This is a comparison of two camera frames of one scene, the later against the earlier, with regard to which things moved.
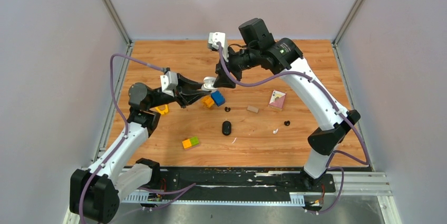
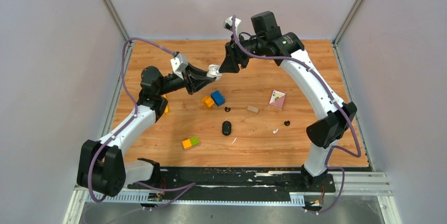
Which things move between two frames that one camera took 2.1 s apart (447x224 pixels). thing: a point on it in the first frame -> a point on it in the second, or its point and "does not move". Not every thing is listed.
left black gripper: [186, 91] -> [193, 79]
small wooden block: [253, 108] does not move
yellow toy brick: [207, 101] does not move
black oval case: [226, 128] does not move
